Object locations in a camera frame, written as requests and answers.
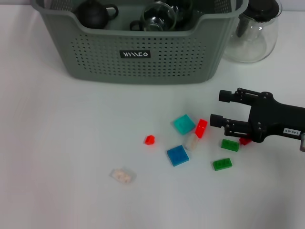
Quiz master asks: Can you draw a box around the green toy brick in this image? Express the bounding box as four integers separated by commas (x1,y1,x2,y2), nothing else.
213,157,233,172
220,138,241,152

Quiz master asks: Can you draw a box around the grey-green perforated storage bin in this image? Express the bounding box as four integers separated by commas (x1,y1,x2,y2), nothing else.
30,0,250,84

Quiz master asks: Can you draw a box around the teal square toy brick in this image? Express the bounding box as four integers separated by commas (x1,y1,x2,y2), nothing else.
173,114,196,136

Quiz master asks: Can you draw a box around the blue square toy brick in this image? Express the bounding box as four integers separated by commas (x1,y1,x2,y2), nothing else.
166,145,191,167

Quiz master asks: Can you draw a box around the translucent white toy brick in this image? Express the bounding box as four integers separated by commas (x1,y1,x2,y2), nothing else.
110,167,137,185
183,133,200,151

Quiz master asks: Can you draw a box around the orange-red long toy brick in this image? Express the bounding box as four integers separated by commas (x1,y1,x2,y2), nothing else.
195,118,208,139

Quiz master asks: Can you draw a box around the small red sloped brick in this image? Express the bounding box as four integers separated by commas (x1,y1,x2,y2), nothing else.
143,135,156,146

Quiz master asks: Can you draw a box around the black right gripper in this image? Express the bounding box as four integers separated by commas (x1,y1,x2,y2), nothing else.
209,87,305,144

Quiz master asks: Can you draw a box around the glass carafe black lid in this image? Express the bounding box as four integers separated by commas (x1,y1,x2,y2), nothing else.
221,0,283,64

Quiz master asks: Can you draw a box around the black clay teapot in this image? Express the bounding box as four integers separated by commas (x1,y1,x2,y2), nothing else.
75,0,119,29

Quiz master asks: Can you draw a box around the glass teacup black sleeve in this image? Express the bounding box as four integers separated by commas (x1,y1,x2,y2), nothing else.
171,0,193,24
130,1,178,31

